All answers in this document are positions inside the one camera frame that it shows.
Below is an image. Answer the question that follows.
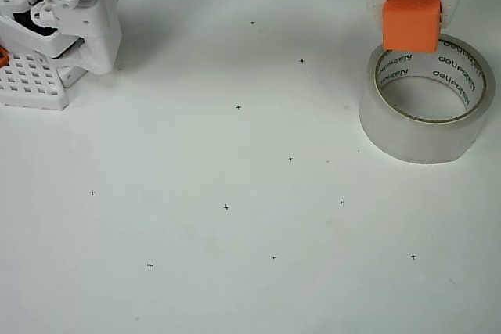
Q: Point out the orange foam cube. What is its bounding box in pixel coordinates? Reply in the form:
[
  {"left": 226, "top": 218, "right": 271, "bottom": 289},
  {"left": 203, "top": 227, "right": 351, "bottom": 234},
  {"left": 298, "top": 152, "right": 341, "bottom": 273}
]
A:
[{"left": 380, "top": 0, "right": 443, "bottom": 54}]

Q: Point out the clear packing tape roll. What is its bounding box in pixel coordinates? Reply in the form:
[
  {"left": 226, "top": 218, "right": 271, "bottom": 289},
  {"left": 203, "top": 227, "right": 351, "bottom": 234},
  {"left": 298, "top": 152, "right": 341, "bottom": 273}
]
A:
[{"left": 358, "top": 31, "right": 496, "bottom": 165}]

